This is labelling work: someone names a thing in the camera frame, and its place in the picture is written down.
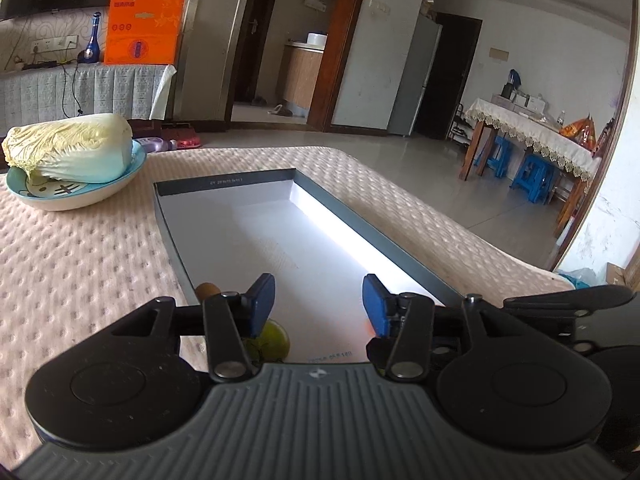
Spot blue plastic bag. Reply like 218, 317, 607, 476
557, 267, 593, 288

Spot napa cabbage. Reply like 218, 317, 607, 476
1, 112, 134, 184

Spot blue black kettle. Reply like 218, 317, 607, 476
501, 69, 522, 101

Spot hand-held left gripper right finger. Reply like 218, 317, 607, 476
362, 274, 551, 382

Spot wooden kitchen cabinet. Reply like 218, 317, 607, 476
280, 42, 326, 111

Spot orange gift box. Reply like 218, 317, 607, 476
103, 0, 186, 66

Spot grey and white cardboard box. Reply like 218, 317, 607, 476
152, 167, 463, 366

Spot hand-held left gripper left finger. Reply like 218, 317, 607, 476
107, 274, 277, 383

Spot dining table with lace cloth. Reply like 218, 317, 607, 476
459, 97, 603, 231

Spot black shoe rack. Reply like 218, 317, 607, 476
447, 102, 473, 148

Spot pink quilted blanket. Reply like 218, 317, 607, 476
0, 146, 576, 471

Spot blue glass bottle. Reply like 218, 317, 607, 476
82, 11, 103, 64

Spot grey refrigerator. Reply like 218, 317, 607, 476
387, 12, 443, 137

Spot blue plastic stool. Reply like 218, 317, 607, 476
474, 136, 513, 178
510, 152, 561, 204

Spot dark door with handle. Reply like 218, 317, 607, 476
234, 0, 273, 103

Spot small green fruit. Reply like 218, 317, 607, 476
243, 320, 292, 363

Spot blue cartoon bowl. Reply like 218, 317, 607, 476
6, 140, 148, 212

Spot orange snack bags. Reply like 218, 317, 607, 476
560, 116, 598, 153

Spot white boxes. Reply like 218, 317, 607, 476
515, 92, 548, 116

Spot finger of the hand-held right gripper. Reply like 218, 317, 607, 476
520, 310, 596, 356
502, 285, 636, 311

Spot black hanging cable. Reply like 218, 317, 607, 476
62, 62, 83, 116

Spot brown kiwi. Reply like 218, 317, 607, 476
195, 282, 221, 306

